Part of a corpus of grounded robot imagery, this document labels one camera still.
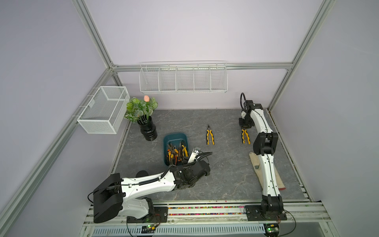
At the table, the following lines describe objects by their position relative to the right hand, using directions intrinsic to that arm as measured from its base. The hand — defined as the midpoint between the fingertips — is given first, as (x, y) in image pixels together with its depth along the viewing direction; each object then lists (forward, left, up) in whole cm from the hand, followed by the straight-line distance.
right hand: (243, 125), depth 110 cm
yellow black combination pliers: (-20, +44, +2) cm, 48 cm away
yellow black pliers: (-6, +26, +1) cm, 27 cm away
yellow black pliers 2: (-7, +2, 0) cm, 8 cm away
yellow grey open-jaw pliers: (-25, +52, +4) cm, 58 cm away
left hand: (-33, +37, +12) cm, 51 cm away
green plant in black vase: (-7, +69, +24) cm, 73 cm away
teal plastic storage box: (-12, +51, 0) cm, 52 cm away
